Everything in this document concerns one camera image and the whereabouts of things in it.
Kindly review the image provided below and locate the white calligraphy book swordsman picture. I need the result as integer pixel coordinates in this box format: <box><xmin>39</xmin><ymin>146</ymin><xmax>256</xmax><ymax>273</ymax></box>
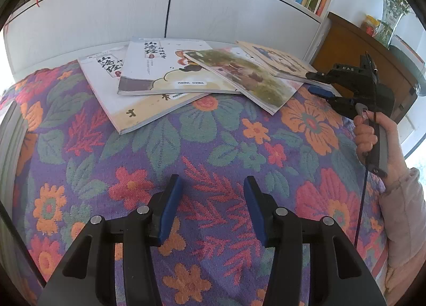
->
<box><xmin>117</xmin><ymin>37</ymin><xmax>242</xmax><ymax>96</ymax></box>

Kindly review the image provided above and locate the grey round object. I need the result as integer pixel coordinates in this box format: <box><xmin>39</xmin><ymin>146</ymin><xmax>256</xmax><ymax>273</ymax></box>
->
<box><xmin>389</xmin><ymin>45</ymin><xmax>426</xmax><ymax>97</ymax></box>

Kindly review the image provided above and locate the stack of books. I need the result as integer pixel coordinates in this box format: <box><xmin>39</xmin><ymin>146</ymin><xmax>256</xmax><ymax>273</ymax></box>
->
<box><xmin>0</xmin><ymin>98</ymin><xmax>29</xmax><ymax>200</ymax></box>

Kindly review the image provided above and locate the person's right forearm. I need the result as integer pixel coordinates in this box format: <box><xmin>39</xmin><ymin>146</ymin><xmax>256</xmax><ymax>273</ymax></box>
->
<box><xmin>379</xmin><ymin>168</ymin><xmax>426</xmax><ymax>306</ymax></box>

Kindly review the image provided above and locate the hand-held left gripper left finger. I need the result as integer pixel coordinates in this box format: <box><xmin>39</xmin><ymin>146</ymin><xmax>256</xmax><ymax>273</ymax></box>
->
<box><xmin>37</xmin><ymin>175</ymin><xmax>183</xmax><ymax>306</ymax></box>

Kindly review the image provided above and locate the brown wooden cabinet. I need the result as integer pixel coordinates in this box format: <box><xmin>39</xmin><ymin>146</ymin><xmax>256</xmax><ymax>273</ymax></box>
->
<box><xmin>311</xmin><ymin>11</ymin><xmax>420</xmax><ymax>123</ymax></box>

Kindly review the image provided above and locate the white bookshelf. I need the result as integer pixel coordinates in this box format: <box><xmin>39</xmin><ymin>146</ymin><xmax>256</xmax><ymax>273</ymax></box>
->
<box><xmin>3</xmin><ymin>0</ymin><xmax>348</xmax><ymax>77</ymax></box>

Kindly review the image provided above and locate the green plant in glass vase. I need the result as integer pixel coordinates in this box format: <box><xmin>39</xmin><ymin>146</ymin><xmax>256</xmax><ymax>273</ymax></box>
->
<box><xmin>373</xmin><ymin>0</ymin><xmax>413</xmax><ymax>48</ymax></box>

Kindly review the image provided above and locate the floral blanket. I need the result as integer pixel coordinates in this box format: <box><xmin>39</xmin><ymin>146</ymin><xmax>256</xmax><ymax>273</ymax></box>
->
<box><xmin>0</xmin><ymin>60</ymin><xmax>390</xmax><ymax>306</ymax></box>

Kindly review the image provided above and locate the thin black cable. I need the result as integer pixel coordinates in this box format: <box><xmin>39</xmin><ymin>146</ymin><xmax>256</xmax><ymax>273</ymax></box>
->
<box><xmin>353</xmin><ymin>51</ymin><xmax>380</xmax><ymax>251</ymax></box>

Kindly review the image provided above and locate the jar with red label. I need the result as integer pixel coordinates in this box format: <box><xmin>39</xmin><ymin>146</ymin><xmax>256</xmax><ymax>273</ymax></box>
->
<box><xmin>362</xmin><ymin>14</ymin><xmax>379</xmax><ymax>36</ymax></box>

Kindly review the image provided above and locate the person's right hand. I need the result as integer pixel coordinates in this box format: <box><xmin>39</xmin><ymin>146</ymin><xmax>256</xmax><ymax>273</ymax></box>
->
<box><xmin>353</xmin><ymin>111</ymin><xmax>409</xmax><ymax>191</ymax></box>

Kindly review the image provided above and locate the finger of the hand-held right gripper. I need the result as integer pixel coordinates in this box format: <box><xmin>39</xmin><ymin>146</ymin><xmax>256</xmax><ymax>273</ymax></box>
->
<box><xmin>308</xmin><ymin>85</ymin><xmax>359</xmax><ymax>118</ymax></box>
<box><xmin>305</xmin><ymin>71</ymin><xmax>335</xmax><ymax>84</ymax></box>

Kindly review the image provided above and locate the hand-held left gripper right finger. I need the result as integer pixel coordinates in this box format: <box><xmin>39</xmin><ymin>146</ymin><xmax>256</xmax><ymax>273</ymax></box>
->
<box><xmin>244</xmin><ymin>176</ymin><xmax>387</xmax><ymax>306</ymax></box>

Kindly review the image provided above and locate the pale yellow picture book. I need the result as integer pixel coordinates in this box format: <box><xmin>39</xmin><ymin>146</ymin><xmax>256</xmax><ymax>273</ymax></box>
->
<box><xmin>236</xmin><ymin>40</ymin><xmax>318</xmax><ymax>86</ymax></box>

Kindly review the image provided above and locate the white calligraphy book beige base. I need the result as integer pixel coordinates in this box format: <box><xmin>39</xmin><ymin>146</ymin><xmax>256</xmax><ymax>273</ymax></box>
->
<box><xmin>77</xmin><ymin>47</ymin><xmax>214</xmax><ymax>134</ymax></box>

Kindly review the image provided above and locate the book with forest picture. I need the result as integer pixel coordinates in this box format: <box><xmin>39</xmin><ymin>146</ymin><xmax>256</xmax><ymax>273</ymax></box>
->
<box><xmin>184</xmin><ymin>47</ymin><xmax>304</xmax><ymax>115</ymax></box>

